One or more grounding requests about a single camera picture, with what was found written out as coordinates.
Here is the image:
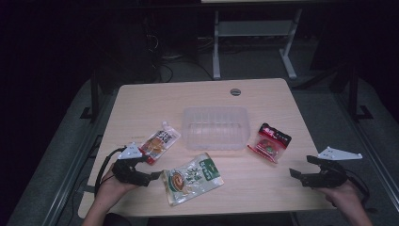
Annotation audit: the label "person's right hand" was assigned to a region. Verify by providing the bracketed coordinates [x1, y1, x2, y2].
[315, 180, 365, 215]

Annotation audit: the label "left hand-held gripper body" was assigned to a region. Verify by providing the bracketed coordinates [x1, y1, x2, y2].
[111, 142, 152, 188]

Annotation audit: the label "white metal desk frame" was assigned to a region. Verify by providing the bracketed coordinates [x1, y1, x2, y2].
[200, 0, 305, 81]

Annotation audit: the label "person's left hand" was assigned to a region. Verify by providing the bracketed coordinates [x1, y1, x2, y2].
[94, 169, 139, 205]

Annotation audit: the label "grey metal floor rail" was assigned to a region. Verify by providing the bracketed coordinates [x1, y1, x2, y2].
[41, 89, 119, 226]
[331, 92, 399, 203]

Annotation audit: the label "black metal stand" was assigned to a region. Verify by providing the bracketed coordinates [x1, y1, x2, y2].
[343, 65, 375, 123]
[79, 69, 102, 122]

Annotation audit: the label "red black snack packet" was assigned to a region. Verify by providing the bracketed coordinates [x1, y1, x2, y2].
[247, 121, 293, 165]

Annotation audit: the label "clear plastic container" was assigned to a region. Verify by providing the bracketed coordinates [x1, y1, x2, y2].
[181, 105, 252, 152]

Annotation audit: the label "large green white snack packet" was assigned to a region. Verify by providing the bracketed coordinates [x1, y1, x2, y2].
[160, 152, 225, 207]

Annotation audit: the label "black floor cables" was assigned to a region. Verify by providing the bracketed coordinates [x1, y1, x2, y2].
[142, 31, 215, 83]

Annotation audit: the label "left hand-held gripper cable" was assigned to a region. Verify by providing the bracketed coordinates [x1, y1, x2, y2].
[93, 146, 127, 198]

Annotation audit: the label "grey tape strip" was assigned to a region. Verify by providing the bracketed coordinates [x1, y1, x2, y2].
[75, 184, 99, 195]

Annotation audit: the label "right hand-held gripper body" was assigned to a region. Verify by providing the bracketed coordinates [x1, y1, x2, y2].
[300, 145, 364, 189]

